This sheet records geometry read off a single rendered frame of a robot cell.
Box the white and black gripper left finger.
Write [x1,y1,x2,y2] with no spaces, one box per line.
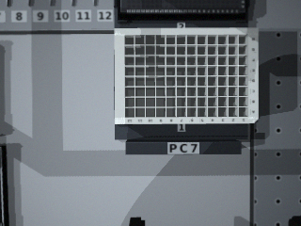
[129,218,145,226]

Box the white deep-well block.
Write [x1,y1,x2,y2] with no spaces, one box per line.
[114,28,259,124]

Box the grey flat base plate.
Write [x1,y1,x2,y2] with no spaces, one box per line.
[255,28,301,226]

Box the dark grey well plate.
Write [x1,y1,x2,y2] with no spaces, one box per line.
[118,0,247,21]

